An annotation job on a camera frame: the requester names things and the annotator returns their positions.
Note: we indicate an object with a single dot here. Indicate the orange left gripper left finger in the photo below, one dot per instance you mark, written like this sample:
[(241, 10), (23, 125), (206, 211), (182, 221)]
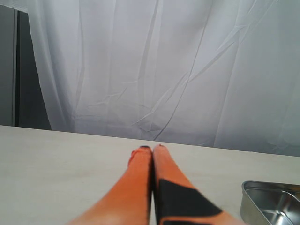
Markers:
[(128, 201)]

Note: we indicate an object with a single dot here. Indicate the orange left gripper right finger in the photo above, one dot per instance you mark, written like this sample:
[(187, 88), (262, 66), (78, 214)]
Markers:
[(178, 201)]

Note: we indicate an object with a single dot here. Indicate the stainless steel lunch box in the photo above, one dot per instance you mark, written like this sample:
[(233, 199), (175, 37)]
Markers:
[(266, 203)]

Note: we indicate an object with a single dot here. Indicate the white wrinkled backdrop curtain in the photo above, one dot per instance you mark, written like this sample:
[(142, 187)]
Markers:
[(215, 73)]

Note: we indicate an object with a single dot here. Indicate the dark grey panel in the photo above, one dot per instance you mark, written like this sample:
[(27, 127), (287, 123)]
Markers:
[(21, 100)]

